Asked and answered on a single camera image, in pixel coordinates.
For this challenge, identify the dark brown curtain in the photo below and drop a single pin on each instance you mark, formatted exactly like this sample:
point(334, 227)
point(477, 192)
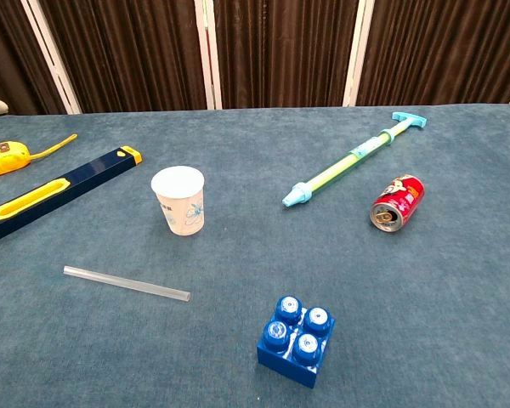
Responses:
point(280, 51)

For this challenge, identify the white paper cup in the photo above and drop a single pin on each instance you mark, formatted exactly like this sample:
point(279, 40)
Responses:
point(181, 208)

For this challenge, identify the teal green water pump toy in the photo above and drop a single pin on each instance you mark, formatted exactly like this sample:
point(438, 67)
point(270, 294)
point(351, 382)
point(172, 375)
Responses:
point(344, 163)

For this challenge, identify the navy yellow spirit level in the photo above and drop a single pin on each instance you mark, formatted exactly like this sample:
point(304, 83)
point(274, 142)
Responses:
point(64, 189)

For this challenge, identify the red soda can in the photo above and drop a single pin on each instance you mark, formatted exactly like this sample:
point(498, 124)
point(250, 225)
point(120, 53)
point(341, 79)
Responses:
point(399, 203)

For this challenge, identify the white screen frame post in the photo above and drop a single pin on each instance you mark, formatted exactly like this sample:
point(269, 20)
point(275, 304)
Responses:
point(51, 55)
point(357, 53)
point(208, 55)

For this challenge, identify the yellow tape measure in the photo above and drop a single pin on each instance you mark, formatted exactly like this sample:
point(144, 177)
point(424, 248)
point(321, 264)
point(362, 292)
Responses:
point(6, 159)

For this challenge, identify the blue toy building block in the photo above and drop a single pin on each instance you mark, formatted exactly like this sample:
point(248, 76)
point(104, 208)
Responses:
point(295, 342)

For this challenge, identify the clear plastic tube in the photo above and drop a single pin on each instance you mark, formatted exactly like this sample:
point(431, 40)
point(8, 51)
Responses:
point(127, 283)

